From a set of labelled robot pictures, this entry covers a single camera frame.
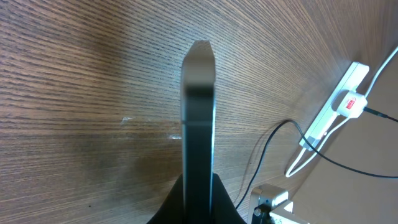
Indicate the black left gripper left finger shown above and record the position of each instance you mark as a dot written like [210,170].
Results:
[172,209]

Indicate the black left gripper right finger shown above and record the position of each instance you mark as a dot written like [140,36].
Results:
[223,210]

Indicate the blue Galaxy smartphone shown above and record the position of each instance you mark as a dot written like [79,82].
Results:
[198,118]

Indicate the white charger plug adapter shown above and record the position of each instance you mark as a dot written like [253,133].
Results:
[349,104]

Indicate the white power strip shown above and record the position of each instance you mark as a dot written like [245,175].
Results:
[321,129]

